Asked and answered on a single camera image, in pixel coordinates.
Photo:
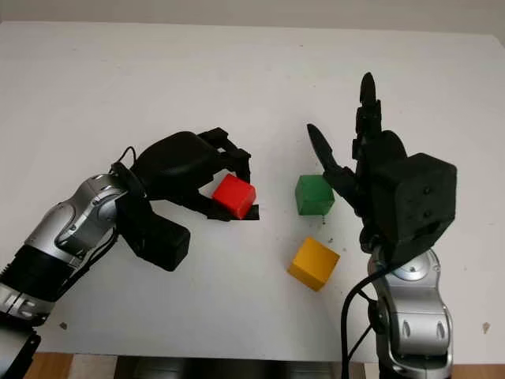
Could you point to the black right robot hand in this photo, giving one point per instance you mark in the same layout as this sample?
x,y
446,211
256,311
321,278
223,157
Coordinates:
x,y
375,189

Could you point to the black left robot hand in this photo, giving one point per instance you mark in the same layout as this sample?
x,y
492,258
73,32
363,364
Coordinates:
x,y
177,158

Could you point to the green wooden block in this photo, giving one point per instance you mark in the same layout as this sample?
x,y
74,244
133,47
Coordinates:
x,y
313,195

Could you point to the red wooden block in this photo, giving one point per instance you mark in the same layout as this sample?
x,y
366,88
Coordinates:
x,y
233,195

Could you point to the yellow wooden block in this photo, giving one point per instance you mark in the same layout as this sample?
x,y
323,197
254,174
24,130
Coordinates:
x,y
313,262

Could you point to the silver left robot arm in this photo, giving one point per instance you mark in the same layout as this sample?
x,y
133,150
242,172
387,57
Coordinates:
x,y
59,229

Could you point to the black tape strip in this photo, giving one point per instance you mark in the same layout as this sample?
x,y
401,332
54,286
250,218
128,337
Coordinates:
x,y
252,215

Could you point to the dark robot torso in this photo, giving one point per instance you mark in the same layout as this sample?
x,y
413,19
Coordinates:
x,y
236,367

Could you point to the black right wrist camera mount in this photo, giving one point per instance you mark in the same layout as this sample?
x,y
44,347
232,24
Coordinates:
x,y
426,197

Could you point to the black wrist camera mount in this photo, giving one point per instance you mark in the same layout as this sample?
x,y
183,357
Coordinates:
x,y
161,241
426,197

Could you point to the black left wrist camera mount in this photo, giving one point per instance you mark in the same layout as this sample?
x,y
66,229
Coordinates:
x,y
161,241

